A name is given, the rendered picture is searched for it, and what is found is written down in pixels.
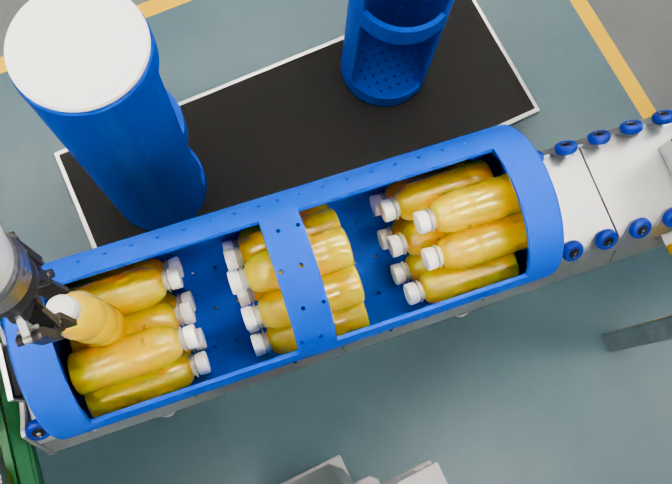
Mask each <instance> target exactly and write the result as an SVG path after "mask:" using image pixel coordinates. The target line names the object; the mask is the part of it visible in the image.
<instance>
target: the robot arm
mask: <svg viewBox="0 0 672 484"><path fill-rule="evenodd" d="M42 265H44V259H43V258H42V256H40V255H39V254H38V253H36V252H35V251H34V250H32V249H31V248H30V247H28V246H27V245H26V244H25V243H23V242H22V241H21V240H20V239H19V238H18V236H17V235H16V233H15V232H14V231H12V232H8V233H6V232H5V231H4V230H3V229H2V227H1V226H0V317H6V318H7V319H8V320H9V322H11V323H12V324H17V325H18V328H19V330H17V331H16V333H17V336H16V338H15V343H16V344H17V346H18V347H21V346H24V345H27V344H37V345H46V344H49V343H53V342H56V341H59V340H62V339H63V333H62V332H63V331H65V329H67V328H70V327H73V326H76V325H78V324H77V320H76V319H74V318H72V317H70V316H68V315H66V314H64V313H62V312H58V313H53V312H52V311H50V310H49V309H48V308H47V307H46V306H45V305H44V304H43V299H42V298H41V297H43V298H46V299H51V298H52V297H54V296H56V295H59V294H68V293H69V288H68V287H66V286H64V285H62V284H60V283H59V282H57V281H55V280H53V279H52V278H55V272H54V270H53V269H49V270H43V269H42V267H41V266H42ZM40 296H41V297H40Z"/></svg>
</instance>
